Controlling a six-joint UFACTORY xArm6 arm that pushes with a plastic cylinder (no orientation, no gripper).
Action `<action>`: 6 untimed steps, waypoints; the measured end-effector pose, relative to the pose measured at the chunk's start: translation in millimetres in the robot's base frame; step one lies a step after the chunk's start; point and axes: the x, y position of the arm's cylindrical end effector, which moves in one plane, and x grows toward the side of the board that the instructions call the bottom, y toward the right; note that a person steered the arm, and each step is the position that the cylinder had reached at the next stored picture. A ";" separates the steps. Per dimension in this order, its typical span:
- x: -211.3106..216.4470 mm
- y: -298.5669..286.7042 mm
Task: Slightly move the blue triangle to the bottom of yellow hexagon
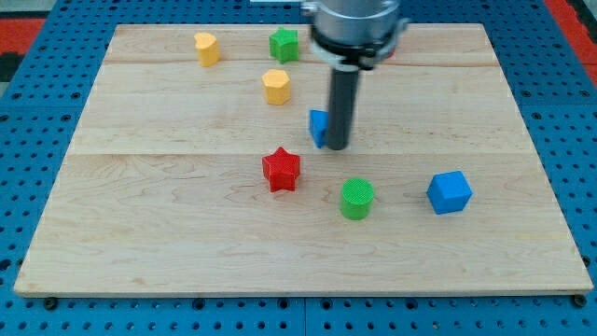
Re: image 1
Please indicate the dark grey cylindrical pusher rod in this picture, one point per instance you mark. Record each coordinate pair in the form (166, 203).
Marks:
(341, 100)

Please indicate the blue triangle block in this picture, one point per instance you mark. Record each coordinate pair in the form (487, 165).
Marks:
(318, 127)

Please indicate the yellow hexagon block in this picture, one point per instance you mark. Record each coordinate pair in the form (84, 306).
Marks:
(277, 86)

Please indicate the green star block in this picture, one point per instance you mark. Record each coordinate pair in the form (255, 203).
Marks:
(284, 45)

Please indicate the red star block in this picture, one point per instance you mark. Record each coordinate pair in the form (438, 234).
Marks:
(281, 169)

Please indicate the green cylinder block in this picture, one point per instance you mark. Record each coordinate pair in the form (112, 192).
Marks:
(357, 195)

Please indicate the yellow heart block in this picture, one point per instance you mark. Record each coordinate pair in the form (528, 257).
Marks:
(207, 49)

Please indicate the blue cube block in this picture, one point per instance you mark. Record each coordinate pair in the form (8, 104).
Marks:
(449, 192)

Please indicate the light wooden board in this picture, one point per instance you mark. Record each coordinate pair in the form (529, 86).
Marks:
(161, 193)

